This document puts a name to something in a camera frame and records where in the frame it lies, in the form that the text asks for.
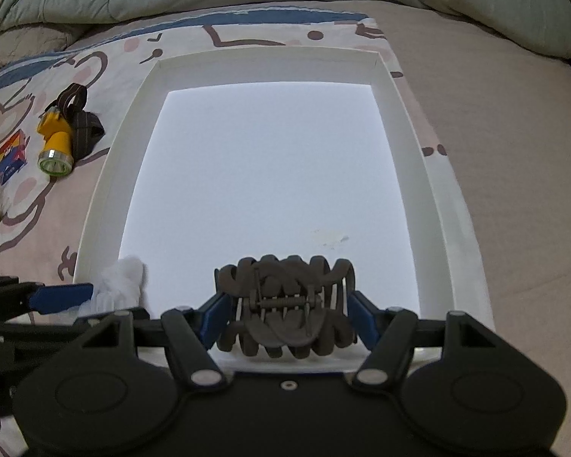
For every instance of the cartoon printed blanket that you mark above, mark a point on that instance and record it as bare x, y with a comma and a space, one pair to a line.
52, 209

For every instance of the brown hair claw clip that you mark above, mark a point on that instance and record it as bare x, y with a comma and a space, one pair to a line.
285, 309

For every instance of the small colourful card box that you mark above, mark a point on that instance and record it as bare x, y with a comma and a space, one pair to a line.
12, 157

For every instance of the beige fleece pillow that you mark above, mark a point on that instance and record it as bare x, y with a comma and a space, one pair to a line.
19, 43

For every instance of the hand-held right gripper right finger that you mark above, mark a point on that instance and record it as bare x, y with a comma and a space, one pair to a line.
364, 318

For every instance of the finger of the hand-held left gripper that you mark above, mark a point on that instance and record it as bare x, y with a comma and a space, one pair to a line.
62, 296
24, 327

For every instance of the white tissue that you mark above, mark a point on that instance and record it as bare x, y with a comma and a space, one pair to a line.
119, 285

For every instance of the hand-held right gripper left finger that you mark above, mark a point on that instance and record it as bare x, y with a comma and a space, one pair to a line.
216, 319

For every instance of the white shallow tray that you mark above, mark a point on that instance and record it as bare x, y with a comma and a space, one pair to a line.
276, 166

